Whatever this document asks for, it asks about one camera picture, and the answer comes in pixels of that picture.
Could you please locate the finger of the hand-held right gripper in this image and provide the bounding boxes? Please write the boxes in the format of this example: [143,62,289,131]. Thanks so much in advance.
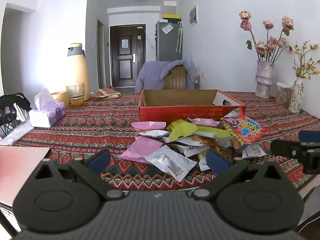
[270,139,307,159]
[298,130,320,143]

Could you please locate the white interior door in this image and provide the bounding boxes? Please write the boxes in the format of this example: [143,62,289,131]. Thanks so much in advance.
[97,19,105,89]

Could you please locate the large red snack bag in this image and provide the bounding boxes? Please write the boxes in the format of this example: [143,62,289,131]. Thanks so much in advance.
[220,107,268,145]

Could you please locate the glass cup with tea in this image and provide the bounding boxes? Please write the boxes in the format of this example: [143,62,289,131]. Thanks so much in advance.
[66,83,85,108]

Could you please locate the purple jacket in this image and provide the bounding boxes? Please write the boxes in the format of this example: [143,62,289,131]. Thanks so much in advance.
[135,60,195,93]

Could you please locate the pile of mixed snack packets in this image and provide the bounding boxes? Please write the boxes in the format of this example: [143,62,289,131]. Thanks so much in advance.
[136,117,242,182]

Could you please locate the white wall panel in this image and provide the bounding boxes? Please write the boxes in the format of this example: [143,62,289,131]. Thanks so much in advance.
[189,4,198,25]

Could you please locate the dried pink roses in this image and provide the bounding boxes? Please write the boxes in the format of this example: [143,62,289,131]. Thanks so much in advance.
[239,10,295,64]

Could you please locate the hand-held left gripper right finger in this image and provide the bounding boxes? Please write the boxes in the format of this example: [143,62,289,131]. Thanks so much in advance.
[191,149,287,202]

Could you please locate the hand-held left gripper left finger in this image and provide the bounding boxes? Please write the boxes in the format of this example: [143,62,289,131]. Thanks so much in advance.
[34,149,126,202]

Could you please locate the yellow mug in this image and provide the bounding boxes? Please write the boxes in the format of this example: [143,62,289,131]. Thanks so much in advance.
[51,90,70,108]

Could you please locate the grey refrigerator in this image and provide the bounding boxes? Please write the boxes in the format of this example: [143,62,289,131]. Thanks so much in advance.
[155,20,183,62]

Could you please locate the clear jar with white lid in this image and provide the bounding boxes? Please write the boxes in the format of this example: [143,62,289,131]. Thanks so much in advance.
[276,82,293,104]

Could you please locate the white cloth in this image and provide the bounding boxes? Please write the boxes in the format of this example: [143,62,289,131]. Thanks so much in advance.
[0,127,33,147]

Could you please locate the yellow thermos jug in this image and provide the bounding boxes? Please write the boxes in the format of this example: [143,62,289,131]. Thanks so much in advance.
[65,43,91,102]

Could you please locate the red patterned paper stack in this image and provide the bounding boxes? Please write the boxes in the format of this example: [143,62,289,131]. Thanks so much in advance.
[91,88,122,100]

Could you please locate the pink ribbed vase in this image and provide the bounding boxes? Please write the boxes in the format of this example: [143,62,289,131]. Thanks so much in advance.
[255,60,275,99]

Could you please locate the yellow flower branches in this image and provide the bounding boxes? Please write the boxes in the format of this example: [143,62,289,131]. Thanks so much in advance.
[291,40,320,80]

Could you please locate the purple tissue pack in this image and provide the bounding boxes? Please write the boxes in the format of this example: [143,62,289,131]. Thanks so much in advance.
[28,88,67,128]

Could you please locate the red cardboard box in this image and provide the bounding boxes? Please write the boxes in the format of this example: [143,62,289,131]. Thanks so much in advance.
[139,89,247,125]

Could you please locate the beige cardboard box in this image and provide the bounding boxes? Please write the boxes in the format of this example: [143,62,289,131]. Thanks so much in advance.
[164,1,177,15]

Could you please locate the wooden chair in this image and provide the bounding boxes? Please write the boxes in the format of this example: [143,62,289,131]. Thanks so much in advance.
[164,65,188,90]

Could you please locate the white folded umbrella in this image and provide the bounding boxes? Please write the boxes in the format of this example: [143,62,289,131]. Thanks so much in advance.
[176,21,183,53]

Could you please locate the pink laptop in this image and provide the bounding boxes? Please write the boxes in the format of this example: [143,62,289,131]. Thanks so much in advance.
[0,146,52,207]

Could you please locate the dark brown entrance door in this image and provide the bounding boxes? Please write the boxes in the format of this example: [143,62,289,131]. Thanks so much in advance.
[110,25,146,88]

